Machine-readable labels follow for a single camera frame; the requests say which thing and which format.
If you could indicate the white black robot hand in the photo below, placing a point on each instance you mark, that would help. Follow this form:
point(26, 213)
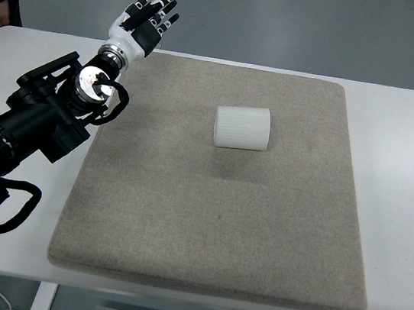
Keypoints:
point(130, 42)

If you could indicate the white table leg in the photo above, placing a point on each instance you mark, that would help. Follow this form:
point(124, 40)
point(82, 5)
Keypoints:
point(43, 299)

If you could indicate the white ribbed cup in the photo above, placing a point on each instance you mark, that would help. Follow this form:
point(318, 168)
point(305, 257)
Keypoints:
point(241, 127)

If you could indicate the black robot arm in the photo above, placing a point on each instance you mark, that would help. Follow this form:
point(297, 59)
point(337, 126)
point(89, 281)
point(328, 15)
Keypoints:
point(34, 119)

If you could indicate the beige felt mat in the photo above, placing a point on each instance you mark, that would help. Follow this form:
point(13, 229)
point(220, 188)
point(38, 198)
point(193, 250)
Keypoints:
point(218, 210)

